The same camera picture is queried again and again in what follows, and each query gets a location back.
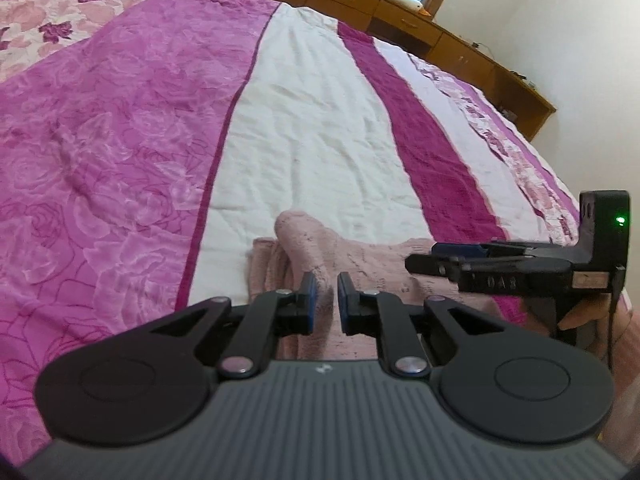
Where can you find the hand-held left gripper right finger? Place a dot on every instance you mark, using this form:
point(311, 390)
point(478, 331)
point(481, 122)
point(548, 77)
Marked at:
point(344, 305)

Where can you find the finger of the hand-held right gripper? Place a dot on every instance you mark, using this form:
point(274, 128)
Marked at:
point(425, 264)
point(455, 250)

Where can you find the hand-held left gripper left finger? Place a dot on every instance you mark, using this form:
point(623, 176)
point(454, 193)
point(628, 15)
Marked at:
point(310, 305)

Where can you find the pink knit sweater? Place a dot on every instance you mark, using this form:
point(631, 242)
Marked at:
point(380, 265)

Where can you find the person's right forearm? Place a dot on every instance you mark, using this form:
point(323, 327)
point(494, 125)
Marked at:
point(627, 355)

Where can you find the person's right hand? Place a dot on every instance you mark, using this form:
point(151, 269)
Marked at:
point(575, 317)

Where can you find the pink striped floral blanket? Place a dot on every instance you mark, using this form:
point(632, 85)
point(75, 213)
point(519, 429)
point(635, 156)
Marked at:
point(125, 160)

